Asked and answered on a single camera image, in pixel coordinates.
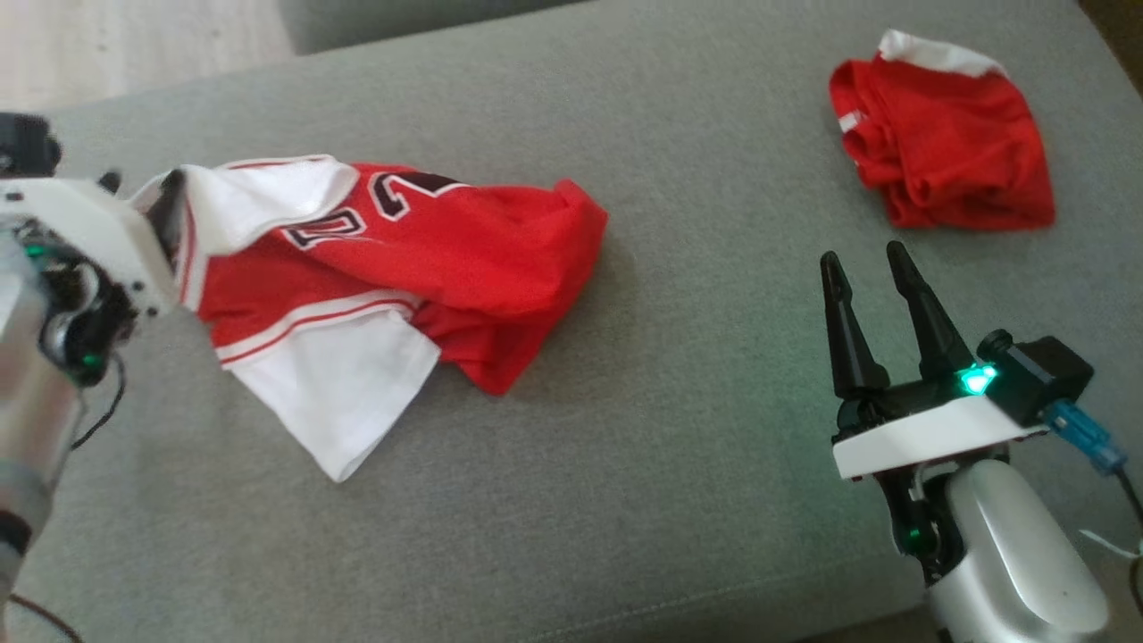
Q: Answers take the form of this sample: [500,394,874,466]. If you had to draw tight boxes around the yellow cushion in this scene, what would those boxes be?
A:
[1076,0,1143,97]

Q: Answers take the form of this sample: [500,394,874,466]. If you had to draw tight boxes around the grey fabric sofa seat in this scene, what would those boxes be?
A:
[0,0,1143,643]

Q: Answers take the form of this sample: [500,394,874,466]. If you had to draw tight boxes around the red white basketball jersey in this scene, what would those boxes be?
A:
[132,154,611,484]

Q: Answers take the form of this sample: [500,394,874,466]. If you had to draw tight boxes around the red basketball shorts white stripe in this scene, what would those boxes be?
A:
[828,29,1057,232]

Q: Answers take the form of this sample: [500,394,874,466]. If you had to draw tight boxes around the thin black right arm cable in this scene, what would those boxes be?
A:
[1112,464,1143,608]

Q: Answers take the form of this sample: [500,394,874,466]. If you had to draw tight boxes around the blue left camera cable plug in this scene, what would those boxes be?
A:
[1041,398,1129,475]

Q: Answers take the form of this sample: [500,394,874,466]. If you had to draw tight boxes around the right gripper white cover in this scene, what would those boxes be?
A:
[819,240,1053,581]

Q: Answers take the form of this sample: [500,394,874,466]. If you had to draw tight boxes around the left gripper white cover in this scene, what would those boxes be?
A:
[0,168,188,387]

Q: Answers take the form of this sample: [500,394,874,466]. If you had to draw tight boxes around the grey sofa back cushion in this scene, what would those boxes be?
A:
[277,0,590,56]

